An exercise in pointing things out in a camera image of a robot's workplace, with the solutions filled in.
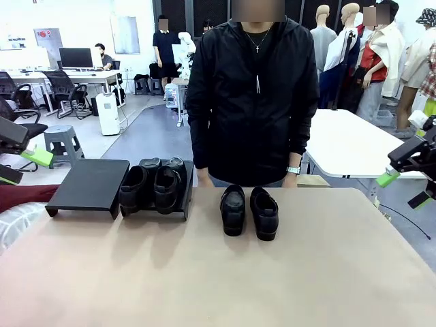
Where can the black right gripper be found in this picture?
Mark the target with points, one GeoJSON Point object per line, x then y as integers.
{"type": "Point", "coordinates": [434, 160]}

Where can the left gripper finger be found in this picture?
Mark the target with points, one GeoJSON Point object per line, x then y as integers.
{"type": "Point", "coordinates": [13, 136]}
{"type": "Point", "coordinates": [10, 175]}

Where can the black leather dress shoe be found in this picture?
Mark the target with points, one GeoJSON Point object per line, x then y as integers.
{"type": "Point", "coordinates": [167, 194]}
{"type": "Point", "coordinates": [133, 190]}

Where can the person's left forearm black sleeve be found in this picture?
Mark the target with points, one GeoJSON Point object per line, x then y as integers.
{"type": "Point", "coordinates": [299, 143]}

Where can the person's right forearm black sleeve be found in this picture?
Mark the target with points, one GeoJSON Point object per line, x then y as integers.
{"type": "Point", "coordinates": [201, 143]}

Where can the black shoe stand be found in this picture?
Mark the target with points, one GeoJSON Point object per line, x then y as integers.
{"type": "Point", "coordinates": [188, 190]}
{"type": "Point", "coordinates": [88, 184]}

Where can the person's left hand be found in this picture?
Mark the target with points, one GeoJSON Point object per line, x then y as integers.
{"type": "Point", "coordinates": [291, 181]}

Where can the person's right hand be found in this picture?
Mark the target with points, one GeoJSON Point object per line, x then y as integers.
{"type": "Point", "coordinates": [205, 178]}

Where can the black office chair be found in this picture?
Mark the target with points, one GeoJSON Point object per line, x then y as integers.
{"type": "Point", "coordinates": [59, 85]}
{"type": "Point", "coordinates": [34, 128]}
{"type": "Point", "coordinates": [10, 85]}

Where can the dark red cloth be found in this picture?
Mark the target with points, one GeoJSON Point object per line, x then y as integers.
{"type": "Point", "coordinates": [20, 197]}

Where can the grey plastic stool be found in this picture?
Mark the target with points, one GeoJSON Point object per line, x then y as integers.
{"type": "Point", "coordinates": [61, 131]}

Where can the white plastic wrap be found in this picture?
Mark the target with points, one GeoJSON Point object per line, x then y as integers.
{"type": "Point", "coordinates": [17, 225]}

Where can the grey plastic basket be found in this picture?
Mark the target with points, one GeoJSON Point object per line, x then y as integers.
{"type": "Point", "coordinates": [383, 117]}

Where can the neon green trousers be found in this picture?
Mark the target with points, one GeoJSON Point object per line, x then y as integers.
{"type": "Point", "coordinates": [427, 105]}

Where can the white side table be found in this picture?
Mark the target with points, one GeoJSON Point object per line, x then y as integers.
{"type": "Point", "coordinates": [347, 143]}

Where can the white office desk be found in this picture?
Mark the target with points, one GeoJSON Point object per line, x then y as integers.
{"type": "Point", "coordinates": [85, 75]}

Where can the white air purifier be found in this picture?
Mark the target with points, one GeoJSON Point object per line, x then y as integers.
{"type": "Point", "coordinates": [108, 116]}

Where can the black computer monitor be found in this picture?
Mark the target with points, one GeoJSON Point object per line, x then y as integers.
{"type": "Point", "coordinates": [75, 58]}

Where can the cardboard box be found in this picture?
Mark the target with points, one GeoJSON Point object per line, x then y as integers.
{"type": "Point", "coordinates": [315, 181]}

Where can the grey panel with red signs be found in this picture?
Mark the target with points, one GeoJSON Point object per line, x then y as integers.
{"type": "Point", "coordinates": [51, 41]}

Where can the white monitor back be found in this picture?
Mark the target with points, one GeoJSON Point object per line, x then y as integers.
{"type": "Point", "coordinates": [96, 58]}

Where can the mannequin in beige jacket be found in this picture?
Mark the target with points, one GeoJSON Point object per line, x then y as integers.
{"type": "Point", "coordinates": [419, 61]}

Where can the seated person at desk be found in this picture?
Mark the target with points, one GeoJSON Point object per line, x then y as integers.
{"type": "Point", "coordinates": [107, 61]}

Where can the silver wristwatch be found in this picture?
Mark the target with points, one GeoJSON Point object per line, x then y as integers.
{"type": "Point", "coordinates": [293, 170]}

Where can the mannequin red top cream jacket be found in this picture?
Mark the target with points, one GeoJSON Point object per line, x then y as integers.
{"type": "Point", "coordinates": [391, 51]}

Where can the dark stool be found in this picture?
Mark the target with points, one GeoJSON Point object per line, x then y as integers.
{"type": "Point", "coordinates": [141, 83]}
{"type": "Point", "coordinates": [156, 85]}

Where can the mannequin in white navy jacket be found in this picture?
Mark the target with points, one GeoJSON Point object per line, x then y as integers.
{"type": "Point", "coordinates": [340, 51]}

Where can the black bag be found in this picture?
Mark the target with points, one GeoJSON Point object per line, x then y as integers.
{"type": "Point", "coordinates": [156, 71]}

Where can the mannequin in grey tank top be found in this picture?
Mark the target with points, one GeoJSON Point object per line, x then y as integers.
{"type": "Point", "coordinates": [325, 44]}

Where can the patterned bucket hat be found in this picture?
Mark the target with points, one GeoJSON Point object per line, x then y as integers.
{"type": "Point", "coordinates": [427, 16]}

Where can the translucent storage box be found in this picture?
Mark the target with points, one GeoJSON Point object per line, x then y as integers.
{"type": "Point", "coordinates": [173, 95]}

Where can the person in black jacket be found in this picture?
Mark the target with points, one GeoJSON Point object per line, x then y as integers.
{"type": "Point", "coordinates": [252, 119]}

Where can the standing person dark clothes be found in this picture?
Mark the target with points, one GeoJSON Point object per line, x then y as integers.
{"type": "Point", "coordinates": [167, 44]}

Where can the white jacket zipper pull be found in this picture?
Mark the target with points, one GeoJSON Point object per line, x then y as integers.
{"type": "Point", "coordinates": [257, 85]}

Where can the black chunky loafer grey insole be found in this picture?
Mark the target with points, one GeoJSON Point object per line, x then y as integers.
{"type": "Point", "coordinates": [233, 218]}

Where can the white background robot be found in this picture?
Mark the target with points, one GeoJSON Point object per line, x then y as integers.
{"type": "Point", "coordinates": [185, 39]}

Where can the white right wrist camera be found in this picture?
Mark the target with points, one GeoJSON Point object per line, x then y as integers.
{"type": "Point", "coordinates": [417, 119]}

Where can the wall poster board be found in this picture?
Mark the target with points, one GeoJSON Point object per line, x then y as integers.
{"type": "Point", "coordinates": [125, 34]}

